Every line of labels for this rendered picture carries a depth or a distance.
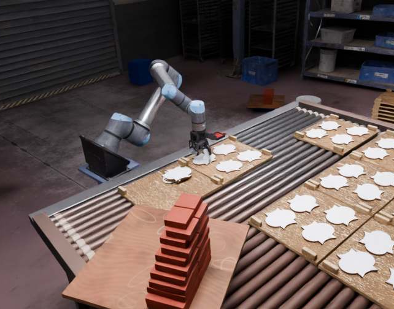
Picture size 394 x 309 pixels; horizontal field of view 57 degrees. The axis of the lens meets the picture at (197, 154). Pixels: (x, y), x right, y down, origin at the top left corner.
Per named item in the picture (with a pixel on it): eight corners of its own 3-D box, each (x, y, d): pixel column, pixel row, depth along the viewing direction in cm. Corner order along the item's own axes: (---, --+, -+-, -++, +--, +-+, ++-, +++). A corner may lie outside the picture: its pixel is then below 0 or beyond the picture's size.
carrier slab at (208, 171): (180, 163, 212) (179, 160, 211) (229, 140, 235) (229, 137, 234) (223, 186, 188) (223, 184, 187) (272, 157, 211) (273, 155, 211)
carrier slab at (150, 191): (117, 192, 188) (116, 190, 187) (179, 164, 211) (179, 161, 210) (157, 224, 165) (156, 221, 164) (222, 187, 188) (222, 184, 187)
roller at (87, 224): (61, 239, 165) (59, 230, 163) (314, 116, 272) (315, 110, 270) (66, 244, 162) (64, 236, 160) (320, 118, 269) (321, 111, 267)
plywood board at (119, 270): (62, 297, 118) (61, 293, 117) (136, 207, 159) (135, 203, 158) (209, 341, 102) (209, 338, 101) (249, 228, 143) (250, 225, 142)
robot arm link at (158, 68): (151, 49, 223) (175, 84, 187) (164, 59, 230) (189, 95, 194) (139, 63, 226) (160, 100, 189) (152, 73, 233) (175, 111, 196)
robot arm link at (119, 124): (100, 127, 220) (112, 108, 222) (118, 138, 228) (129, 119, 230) (109, 130, 211) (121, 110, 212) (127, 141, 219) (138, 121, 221)
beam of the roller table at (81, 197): (30, 224, 179) (27, 214, 176) (293, 108, 293) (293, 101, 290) (37, 232, 173) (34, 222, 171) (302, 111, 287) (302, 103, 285)
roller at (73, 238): (66, 244, 162) (64, 236, 160) (320, 118, 269) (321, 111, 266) (70, 251, 159) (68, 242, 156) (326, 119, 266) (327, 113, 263)
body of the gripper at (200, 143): (189, 149, 205) (187, 130, 199) (200, 144, 210) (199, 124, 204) (198, 154, 200) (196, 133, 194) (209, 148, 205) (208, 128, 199)
